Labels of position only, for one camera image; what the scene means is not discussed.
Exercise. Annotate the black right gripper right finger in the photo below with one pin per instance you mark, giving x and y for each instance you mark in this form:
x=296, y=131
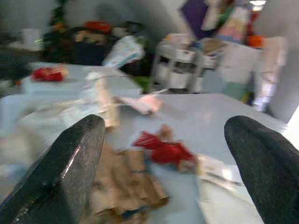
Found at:
x=264, y=158

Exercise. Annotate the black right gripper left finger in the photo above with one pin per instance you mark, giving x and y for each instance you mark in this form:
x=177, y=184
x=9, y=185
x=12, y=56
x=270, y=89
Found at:
x=63, y=168

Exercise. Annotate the clear crumpled plastic bag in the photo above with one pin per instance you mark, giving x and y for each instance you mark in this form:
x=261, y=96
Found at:
x=46, y=126

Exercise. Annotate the crumpled brown paper bag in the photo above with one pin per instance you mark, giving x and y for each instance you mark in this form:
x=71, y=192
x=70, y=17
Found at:
x=128, y=184

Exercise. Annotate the tall beige white carton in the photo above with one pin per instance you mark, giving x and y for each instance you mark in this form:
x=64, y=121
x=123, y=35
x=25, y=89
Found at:
x=105, y=100

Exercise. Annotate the white low table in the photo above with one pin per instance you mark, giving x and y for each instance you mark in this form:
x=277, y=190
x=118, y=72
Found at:
x=79, y=81

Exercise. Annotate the red snack packet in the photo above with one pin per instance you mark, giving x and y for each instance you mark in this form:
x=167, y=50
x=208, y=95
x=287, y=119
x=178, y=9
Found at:
x=49, y=74

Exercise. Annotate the red foil snack wrapper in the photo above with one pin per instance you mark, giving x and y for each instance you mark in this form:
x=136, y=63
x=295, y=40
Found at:
x=165, y=149

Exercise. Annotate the crumpled pink white paper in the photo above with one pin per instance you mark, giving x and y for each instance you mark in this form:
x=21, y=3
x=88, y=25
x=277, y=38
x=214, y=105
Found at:
x=142, y=103

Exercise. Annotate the white storage trolley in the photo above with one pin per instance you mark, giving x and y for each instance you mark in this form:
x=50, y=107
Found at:
x=182, y=63

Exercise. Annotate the black basket with toys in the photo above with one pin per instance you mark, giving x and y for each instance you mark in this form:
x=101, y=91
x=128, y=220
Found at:
x=88, y=44

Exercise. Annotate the white blue printed package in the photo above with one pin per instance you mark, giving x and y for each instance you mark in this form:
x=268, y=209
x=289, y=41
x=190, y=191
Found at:
x=125, y=52

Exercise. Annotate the purple cloth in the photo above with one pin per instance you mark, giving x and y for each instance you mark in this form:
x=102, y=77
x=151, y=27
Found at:
x=198, y=16

